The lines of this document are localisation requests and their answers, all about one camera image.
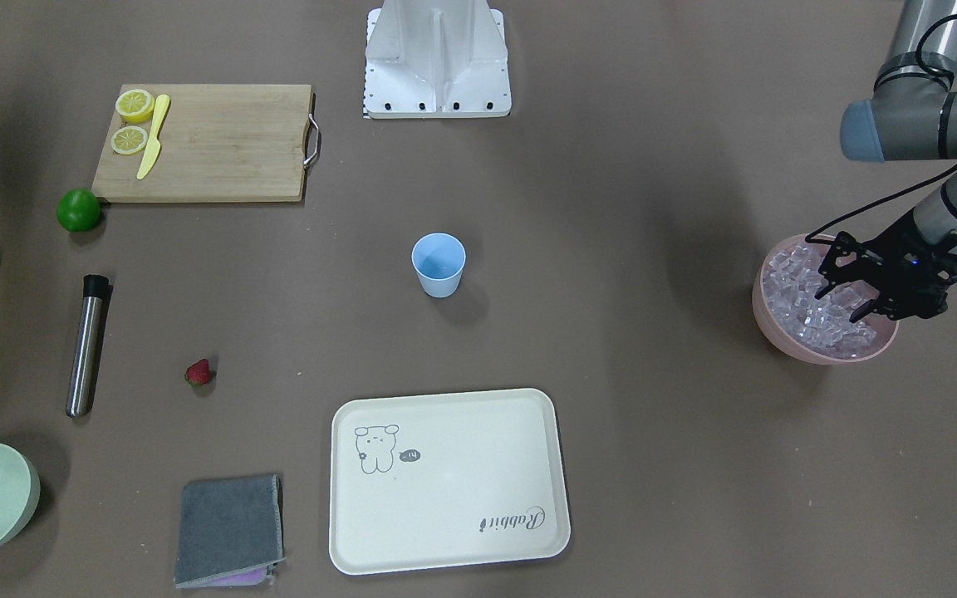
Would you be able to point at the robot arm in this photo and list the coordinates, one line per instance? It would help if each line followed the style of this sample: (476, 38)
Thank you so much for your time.
(911, 115)

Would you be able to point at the cream rabbit tray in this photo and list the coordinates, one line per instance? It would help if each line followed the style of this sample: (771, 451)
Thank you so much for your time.
(446, 480)

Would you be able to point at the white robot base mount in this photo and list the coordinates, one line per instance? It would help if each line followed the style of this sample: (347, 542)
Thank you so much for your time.
(436, 60)

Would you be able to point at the red strawberry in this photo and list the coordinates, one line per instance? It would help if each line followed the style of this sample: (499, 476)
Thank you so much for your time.
(199, 373)

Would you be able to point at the lemon slice lower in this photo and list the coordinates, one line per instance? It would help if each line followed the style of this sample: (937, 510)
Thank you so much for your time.
(129, 140)

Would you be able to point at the wooden cutting board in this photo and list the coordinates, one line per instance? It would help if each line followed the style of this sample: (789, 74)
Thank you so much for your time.
(221, 143)

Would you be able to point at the yellow plastic knife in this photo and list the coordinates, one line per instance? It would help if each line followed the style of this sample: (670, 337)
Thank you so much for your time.
(154, 145)

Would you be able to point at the lemon slice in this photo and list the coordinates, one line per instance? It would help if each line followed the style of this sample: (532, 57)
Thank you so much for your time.
(129, 140)
(135, 107)

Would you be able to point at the steel muddler black tip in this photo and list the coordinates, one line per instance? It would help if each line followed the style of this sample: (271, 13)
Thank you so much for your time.
(96, 294)

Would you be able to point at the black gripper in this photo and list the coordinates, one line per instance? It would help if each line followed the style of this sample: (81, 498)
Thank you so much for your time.
(896, 251)

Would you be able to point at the pink bowl of ice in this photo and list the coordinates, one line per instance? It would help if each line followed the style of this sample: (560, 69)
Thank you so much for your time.
(813, 329)

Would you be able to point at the light blue plastic cup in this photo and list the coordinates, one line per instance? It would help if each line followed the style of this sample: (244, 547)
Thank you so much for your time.
(439, 260)

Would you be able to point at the green lime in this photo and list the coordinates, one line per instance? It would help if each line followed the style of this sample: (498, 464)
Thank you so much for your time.
(78, 210)

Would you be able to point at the folded grey cloth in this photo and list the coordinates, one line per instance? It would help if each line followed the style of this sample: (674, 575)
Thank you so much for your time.
(230, 532)

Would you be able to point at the lemon slice upper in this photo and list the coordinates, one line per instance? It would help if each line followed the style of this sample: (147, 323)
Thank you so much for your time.
(135, 107)

